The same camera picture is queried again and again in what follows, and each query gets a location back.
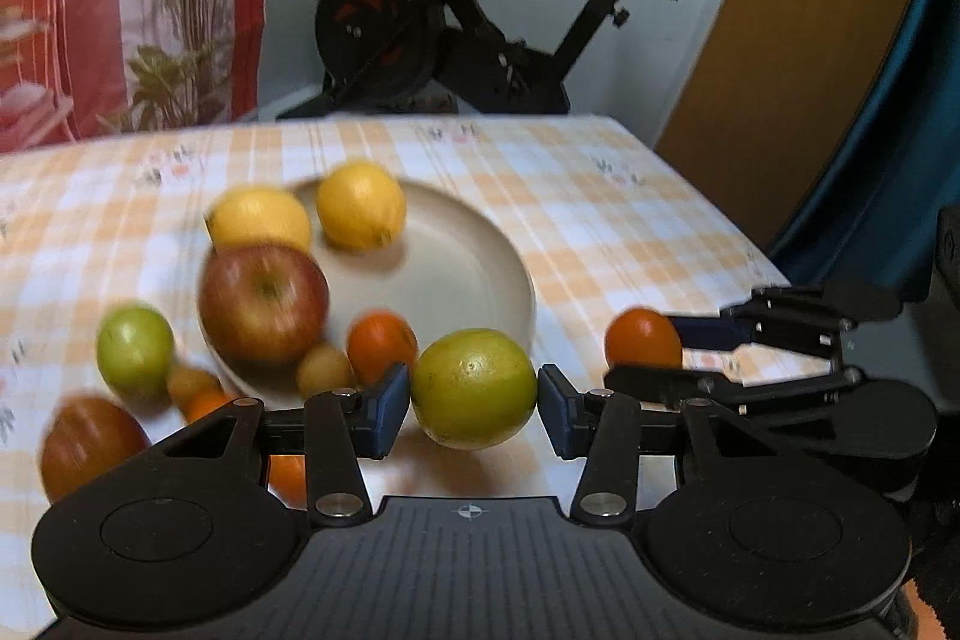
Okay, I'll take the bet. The orange checkered floral tablecloth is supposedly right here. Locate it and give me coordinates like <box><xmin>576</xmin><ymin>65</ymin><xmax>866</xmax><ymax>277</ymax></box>
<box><xmin>0</xmin><ymin>113</ymin><xmax>796</xmax><ymax>633</ymax></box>

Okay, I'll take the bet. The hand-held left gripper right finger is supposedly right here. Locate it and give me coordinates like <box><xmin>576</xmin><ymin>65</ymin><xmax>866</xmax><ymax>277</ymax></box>
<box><xmin>538</xmin><ymin>364</ymin><xmax>816</xmax><ymax>528</ymax></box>

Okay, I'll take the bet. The red striped apple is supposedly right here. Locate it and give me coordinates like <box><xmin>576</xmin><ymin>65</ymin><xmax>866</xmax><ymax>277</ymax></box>
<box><xmin>199</xmin><ymin>244</ymin><xmax>331</xmax><ymax>365</ymax></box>

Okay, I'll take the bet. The small green apple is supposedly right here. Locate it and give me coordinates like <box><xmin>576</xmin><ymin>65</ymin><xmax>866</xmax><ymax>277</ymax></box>
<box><xmin>96</xmin><ymin>305</ymin><xmax>176</xmax><ymax>397</ymax></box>

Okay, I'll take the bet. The dark red apple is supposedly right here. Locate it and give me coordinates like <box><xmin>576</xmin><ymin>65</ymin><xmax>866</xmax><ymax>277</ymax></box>
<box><xmin>41</xmin><ymin>396</ymin><xmax>151</xmax><ymax>506</ymax></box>

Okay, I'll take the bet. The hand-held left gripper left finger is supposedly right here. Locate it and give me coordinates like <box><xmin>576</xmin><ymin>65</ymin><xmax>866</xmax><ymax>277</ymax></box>
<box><xmin>160</xmin><ymin>362</ymin><xmax>412</xmax><ymax>528</ymax></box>

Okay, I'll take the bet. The beige round plate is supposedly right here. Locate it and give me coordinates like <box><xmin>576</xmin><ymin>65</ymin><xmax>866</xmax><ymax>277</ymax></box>
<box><xmin>199</xmin><ymin>175</ymin><xmax>537</xmax><ymax>402</ymax></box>

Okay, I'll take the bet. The dark blue curtain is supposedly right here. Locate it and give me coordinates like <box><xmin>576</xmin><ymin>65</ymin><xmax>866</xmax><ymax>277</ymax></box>
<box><xmin>765</xmin><ymin>0</ymin><xmax>960</xmax><ymax>311</ymax></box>

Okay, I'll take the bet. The yellow lemon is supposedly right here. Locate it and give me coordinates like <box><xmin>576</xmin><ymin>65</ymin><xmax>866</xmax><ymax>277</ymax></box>
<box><xmin>206</xmin><ymin>186</ymin><xmax>312</xmax><ymax>255</ymax></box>
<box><xmin>315</xmin><ymin>161</ymin><xmax>407</xmax><ymax>251</ymax></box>

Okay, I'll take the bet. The small tan round fruit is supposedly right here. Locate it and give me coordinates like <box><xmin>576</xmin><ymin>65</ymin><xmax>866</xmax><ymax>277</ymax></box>
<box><xmin>296</xmin><ymin>344</ymin><xmax>357</xmax><ymax>399</ymax></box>
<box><xmin>166</xmin><ymin>366</ymin><xmax>222</xmax><ymax>408</ymax></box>

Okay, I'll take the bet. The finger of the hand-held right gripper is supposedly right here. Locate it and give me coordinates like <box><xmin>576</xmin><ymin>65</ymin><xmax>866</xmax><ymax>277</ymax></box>
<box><xmin>604</xmin><ymin>364</ymin><xmax>863</xmax><ymax>416</ymax></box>
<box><xmin>664</xmin><ymin>284</ymin><xmax>902</xmax><ymax>357</ymax></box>

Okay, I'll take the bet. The orange tangerine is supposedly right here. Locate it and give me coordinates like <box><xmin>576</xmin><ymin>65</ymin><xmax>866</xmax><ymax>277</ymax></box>
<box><xmin>346</xmin><ymin>310</ymin><xmax>419</xmax><ymax>386</ymax></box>
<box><xmin>266</xmin><ymin>452</ymin><xmax>308</xmax><ymax>510</ymax></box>
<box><xmin>185</xmin><ymin>391</ymin><xmax>237</xmax><ymax>423</ymax></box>
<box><xmin>605</xmin><ymin>306</ymin><xmax>685</xmax><ymax>375</ymax></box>

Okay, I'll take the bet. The large green apple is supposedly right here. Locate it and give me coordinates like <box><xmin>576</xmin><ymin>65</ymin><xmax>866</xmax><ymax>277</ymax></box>
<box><xmin>411</xmin><ymin>329</ymin><xmax>539</xmax><ymax>450</ymax></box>

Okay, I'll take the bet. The brown wooden door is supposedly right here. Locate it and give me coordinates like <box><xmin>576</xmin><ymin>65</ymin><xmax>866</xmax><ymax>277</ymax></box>
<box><xmin>656</xmin><ymin>0</ymin><xmax>942</xmax><ymax>251</ymax></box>

